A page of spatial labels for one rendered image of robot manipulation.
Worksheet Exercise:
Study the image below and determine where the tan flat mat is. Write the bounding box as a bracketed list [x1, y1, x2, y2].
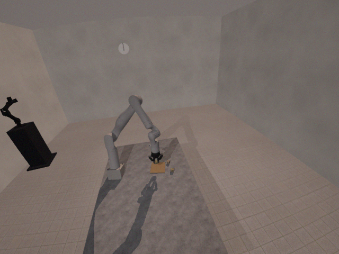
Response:
[150, 162, 165, 173]

